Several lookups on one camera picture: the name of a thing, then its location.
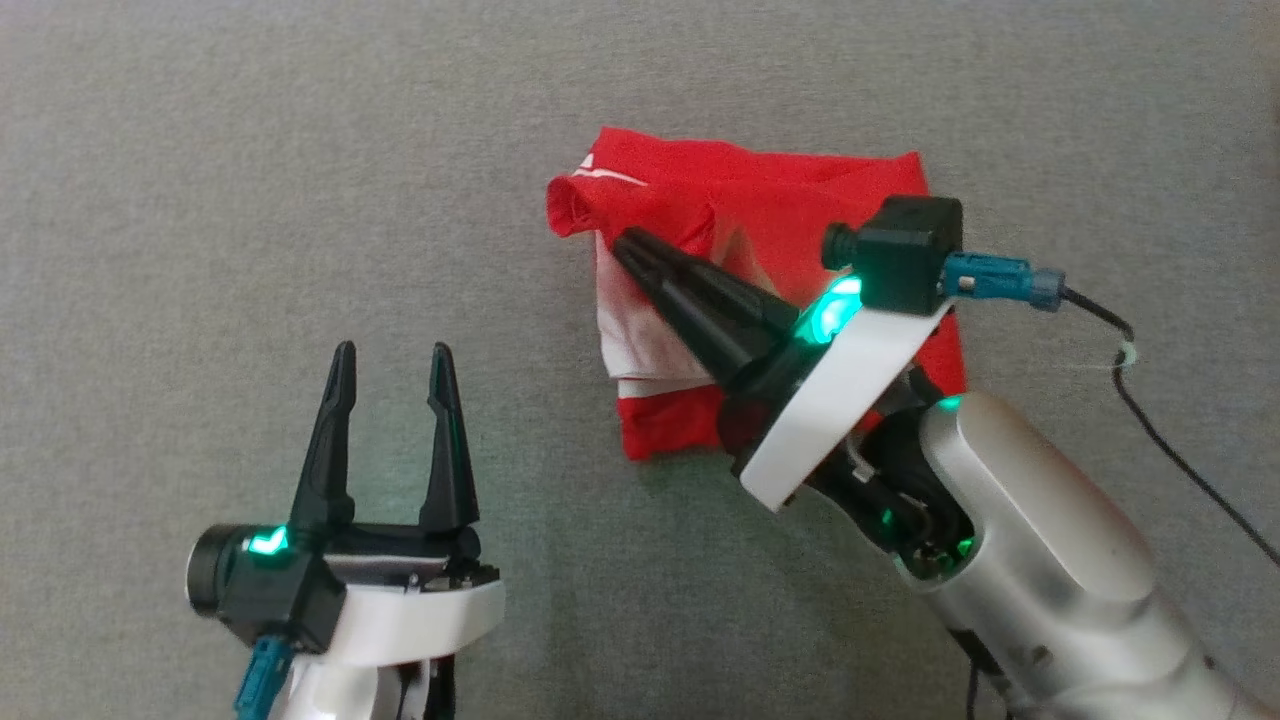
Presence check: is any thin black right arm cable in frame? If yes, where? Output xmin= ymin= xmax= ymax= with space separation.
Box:
xmin=1060 ymin=287 xmax=1280 ymax=568

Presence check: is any red and white jersey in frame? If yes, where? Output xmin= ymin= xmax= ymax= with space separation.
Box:
xmin=546 ymin=126 xmax=970 ymax=463

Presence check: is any blue left camera connector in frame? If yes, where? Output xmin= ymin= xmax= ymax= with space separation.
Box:
xmin=234 ymin=634 xmax=297 ymax=720

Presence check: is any blue right camera connector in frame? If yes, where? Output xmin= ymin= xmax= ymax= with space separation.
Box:
xmin=941 ymin=251 xmax=1068 ymax=314

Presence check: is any blue camera connector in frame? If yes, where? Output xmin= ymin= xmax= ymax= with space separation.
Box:
xmin=941 ymin=251 xmax=1068 ymax=314
xmin=234 ymin=634 xmax=297 ymax=720

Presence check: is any large grey fabric sofa seat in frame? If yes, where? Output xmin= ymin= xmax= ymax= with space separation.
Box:
xmin=0 ymin=0 xmax=1280 ymax=720

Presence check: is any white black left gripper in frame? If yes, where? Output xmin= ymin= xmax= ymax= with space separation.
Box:
xmin=288 ymin=340 xmax=507 ymax=669

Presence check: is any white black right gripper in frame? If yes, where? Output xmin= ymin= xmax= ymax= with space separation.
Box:
xmin=611 ymin=228 xmax=954 ymax=514

